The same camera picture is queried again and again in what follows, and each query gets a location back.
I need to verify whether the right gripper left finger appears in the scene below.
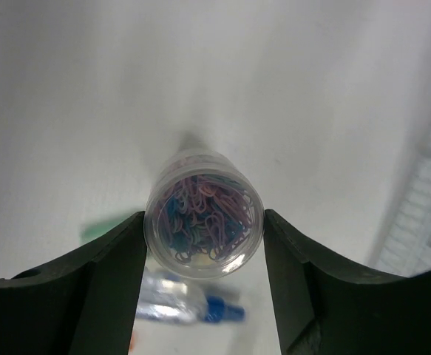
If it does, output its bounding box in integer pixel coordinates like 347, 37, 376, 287
0, 212, 146, 354

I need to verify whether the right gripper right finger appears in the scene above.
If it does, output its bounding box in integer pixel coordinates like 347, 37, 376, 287
264, 209, 431, 354

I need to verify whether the clear blue spray bottle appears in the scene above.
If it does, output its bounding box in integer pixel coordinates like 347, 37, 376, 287
135, 268, 245, 325

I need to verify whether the clear jar of paperclips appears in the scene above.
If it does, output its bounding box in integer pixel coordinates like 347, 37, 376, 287
143, 148, 265, 280

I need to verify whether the green highlighter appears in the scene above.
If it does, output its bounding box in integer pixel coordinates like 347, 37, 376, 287
80, 217, 125, 244

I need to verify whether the white wire desk organizer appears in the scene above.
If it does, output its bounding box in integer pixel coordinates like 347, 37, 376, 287
372, 125, 431, 277

